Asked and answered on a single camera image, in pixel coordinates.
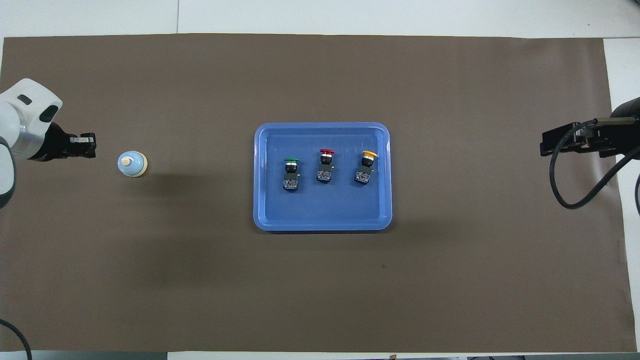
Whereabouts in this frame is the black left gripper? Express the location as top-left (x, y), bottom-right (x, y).
top-left (31, 122), bottom-right (97, 163)

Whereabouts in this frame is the blue plastic tray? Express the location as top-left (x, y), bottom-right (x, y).
top-left (253, 122), bottom-right (393, 232)

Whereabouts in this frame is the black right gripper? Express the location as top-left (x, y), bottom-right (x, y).
top-left (539, 97), bottom-right (640, 160)

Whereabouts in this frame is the red push button switch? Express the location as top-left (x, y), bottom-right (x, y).
top-left (315, 148), bottom-right (336, 184)

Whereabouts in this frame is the yellow push button switch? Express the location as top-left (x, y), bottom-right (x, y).
top-left (353, 149), bottom-right (379, 186)

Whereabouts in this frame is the green push button switch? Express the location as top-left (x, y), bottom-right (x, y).
top-left (282, 157), bottom-right (301, 193)

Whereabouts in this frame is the brown table mat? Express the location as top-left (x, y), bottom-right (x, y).
top-left (0, 33), bottom-right (632, 353)

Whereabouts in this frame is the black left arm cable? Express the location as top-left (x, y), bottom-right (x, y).
top-left (0, 318), bottom-right (34, 360)

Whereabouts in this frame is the light blue call bell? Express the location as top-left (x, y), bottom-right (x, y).
top-left (117, 150), bottom-right (149, 178)

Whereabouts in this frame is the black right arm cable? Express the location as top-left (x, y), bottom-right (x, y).
top-left (548, 119), bottom-right (640, 210)

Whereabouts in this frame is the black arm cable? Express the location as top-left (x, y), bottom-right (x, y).
top-left (548, 119), bottom-right (640, 210)
top-left (0, 318), bottom-right (34, 360)

